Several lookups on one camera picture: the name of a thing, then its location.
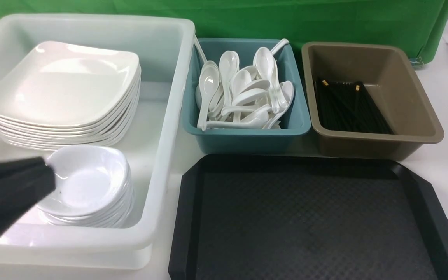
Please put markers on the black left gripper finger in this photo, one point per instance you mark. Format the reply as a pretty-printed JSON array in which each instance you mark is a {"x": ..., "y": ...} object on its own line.
[{"x": 23, "y": 184}]

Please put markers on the small white square dish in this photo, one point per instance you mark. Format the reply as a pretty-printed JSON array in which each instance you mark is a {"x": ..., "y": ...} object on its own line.
[{"x": 73, "y": 158}]

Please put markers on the white ceramic soup spoon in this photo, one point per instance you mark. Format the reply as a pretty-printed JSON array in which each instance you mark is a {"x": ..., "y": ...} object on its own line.
[{"x": 209, "y": 80}]

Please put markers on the stack of small white bowls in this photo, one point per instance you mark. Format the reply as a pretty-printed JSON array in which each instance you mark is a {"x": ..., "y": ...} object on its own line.
[{"x": 103, "y": 217}]

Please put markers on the stack of white square plates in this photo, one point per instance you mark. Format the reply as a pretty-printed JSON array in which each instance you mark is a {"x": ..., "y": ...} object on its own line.
[{"x": 108, "y": 131}]

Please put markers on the large white plastic tub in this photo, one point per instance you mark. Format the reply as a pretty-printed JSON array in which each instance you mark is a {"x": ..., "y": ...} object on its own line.
[{"x": 164, "y": 46}]

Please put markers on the teal plastic spoon bin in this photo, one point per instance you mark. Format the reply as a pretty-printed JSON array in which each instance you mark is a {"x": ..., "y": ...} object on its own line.
[{"x": 295, "y": 123}]

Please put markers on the black plastic serving tray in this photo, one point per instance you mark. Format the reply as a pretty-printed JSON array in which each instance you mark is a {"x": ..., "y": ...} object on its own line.
[{"x": 255, "y": 217}]

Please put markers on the pile of white soup spoons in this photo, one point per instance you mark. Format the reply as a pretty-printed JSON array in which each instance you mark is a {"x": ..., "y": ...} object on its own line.
[{"x": 251, "y": 97}]

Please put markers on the black chopsticks in brown bin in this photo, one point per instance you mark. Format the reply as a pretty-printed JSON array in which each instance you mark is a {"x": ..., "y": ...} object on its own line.
[{"x": 348, "y": 106}]

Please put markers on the brown plastic chopstick bin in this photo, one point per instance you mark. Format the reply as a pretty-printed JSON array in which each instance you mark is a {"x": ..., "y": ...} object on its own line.
[{"x": 393, "y": 84}]

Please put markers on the green cloth backdrop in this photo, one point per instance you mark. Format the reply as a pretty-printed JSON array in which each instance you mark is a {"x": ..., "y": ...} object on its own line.
[{"x": 414, "y": 26}]

